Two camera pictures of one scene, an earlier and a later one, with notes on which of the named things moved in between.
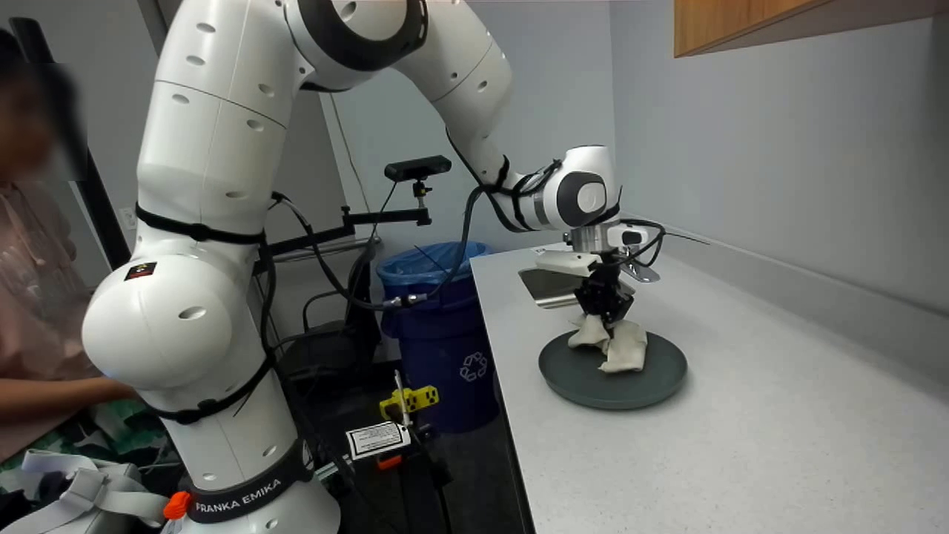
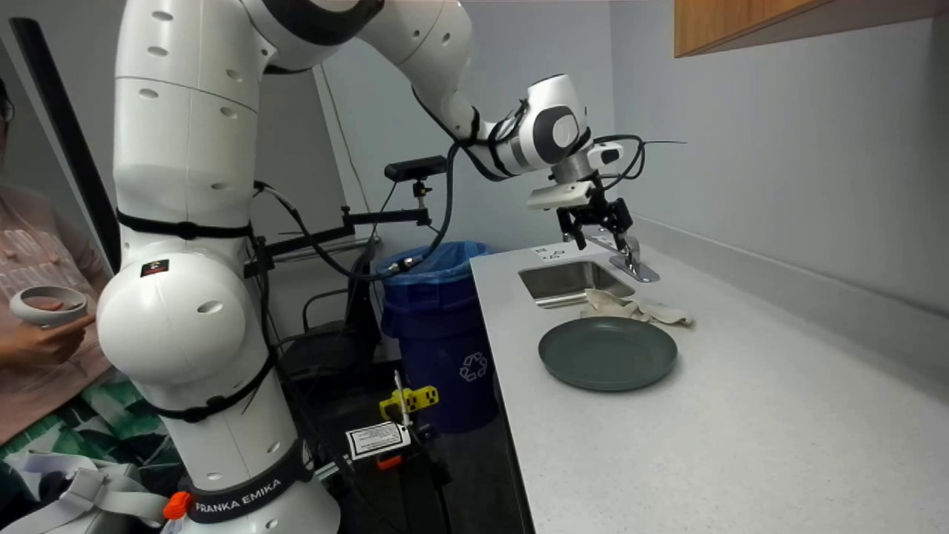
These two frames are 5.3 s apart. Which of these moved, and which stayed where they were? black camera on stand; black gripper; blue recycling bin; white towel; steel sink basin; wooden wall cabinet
Moved: white towel; black gripper
Stayed: steel sink basin; black camera on stand; blue recycling bin; wooden wall cabinet
